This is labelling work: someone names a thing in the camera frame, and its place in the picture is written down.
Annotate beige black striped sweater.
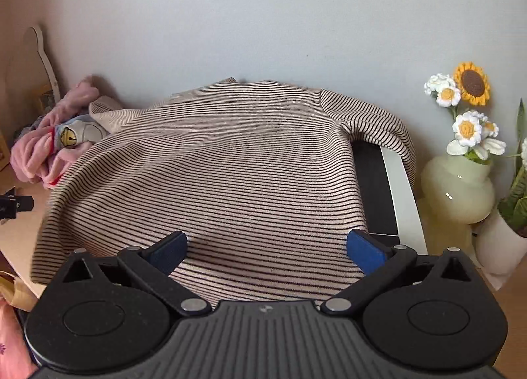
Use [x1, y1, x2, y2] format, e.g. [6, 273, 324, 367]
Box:
[30, 79, 416, 303]

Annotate pale green glass vase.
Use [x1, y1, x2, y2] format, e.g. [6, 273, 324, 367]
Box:
[419, 153, 497, 256]

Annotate white plant pot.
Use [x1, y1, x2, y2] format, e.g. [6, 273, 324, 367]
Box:
[474, 208, 526, 291]

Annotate green leafy plant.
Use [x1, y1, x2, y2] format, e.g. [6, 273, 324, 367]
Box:
[498, 101, 527, 237]

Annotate crochet white daisy bouquet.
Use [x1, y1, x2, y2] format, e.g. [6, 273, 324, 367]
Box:
[423, 73, 507, 165]

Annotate pink plush clothing pile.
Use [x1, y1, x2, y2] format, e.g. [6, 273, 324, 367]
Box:
[10, 78, 122, 188]

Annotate pink floral cloth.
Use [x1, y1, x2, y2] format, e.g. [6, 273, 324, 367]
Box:
[1, 271, 38, 378]

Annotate framed picture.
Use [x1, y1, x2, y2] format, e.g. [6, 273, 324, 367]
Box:
[0, 131, 10, 169]

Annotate crochet sunflower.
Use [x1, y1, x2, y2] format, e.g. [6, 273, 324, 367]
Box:
[453, 61, 491, 107]

